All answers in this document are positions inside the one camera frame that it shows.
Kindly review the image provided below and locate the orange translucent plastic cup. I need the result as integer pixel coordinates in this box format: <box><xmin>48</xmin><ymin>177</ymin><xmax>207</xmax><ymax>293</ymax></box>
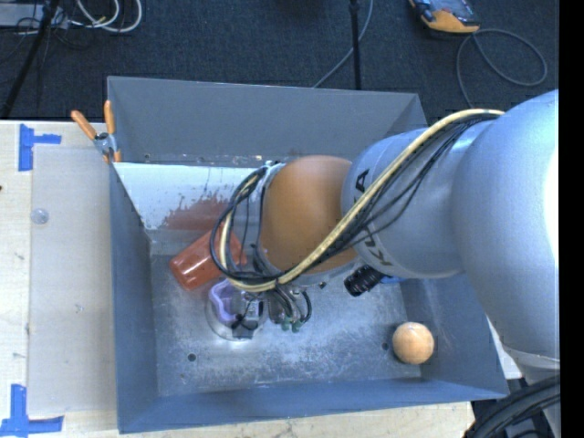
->
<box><xmin>169</xmin><ymin>229</ymin><xmax>248</xmax><ymax>292</ymax></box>

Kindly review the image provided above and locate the round wooden ball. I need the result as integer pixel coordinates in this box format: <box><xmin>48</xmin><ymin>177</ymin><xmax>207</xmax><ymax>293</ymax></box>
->
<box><xmin>391</xmin><ymin>320</ymin><xmax>436</xmax><ymax>366</ymax></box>

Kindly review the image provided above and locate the grey metal bin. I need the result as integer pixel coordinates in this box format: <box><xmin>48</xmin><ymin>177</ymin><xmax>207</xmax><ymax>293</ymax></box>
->
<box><xmin>105</xmin><ymin>75</ymin><xmax>512</xmax><ymax>435</ymax></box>

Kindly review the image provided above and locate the purple ring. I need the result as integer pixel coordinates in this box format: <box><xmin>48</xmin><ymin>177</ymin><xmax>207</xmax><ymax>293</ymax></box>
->
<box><xmin>208</xmin><ymin>278</ymin><xmax>240</xmax><ymax>324</ymax></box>

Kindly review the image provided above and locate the black cylinder on white bracket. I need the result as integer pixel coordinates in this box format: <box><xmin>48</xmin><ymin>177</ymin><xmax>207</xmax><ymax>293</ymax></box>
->
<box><xmin>343</xmin><ymin>264</ymin><xmax>383</xmax><ymax>297</ymax></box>

